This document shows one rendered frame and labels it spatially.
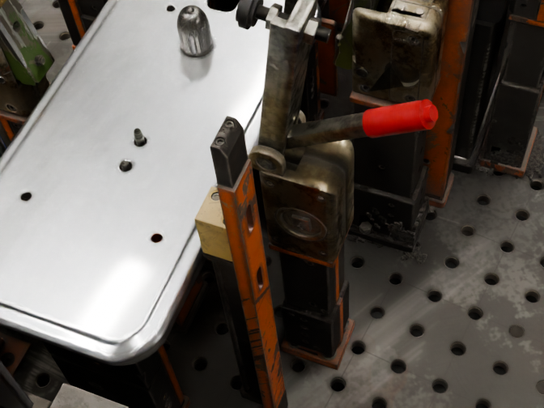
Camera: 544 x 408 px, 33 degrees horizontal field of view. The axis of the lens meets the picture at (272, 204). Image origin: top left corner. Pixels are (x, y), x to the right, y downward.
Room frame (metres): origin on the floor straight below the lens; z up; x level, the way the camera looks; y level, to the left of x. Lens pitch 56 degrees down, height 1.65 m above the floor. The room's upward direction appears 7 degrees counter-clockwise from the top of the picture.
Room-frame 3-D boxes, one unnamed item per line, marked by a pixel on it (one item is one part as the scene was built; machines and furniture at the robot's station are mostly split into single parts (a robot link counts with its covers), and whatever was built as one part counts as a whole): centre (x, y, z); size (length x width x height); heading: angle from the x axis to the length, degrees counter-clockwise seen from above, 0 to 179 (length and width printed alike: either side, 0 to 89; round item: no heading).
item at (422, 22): (0.59, -0.14, 0.88); 0.11 x 0.09 x 0.37; 62
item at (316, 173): (0.45, -0.03, 0.88); 0.07 x 0.06 x 0.35; 62
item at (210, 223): (0.40, 0.04, 0.88); 0.04 x 0.04 x 0.36; 62
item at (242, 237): (0.36, 0.02, 0.95); 0.03 x 0.01 x 0.50; 152
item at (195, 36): (0.64, 0.05, 1.02); 0.03 x 0.03 x 0.07
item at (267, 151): (0.44, 0.00, 1.06); 0.03 x 0.01 x 0.03; 62
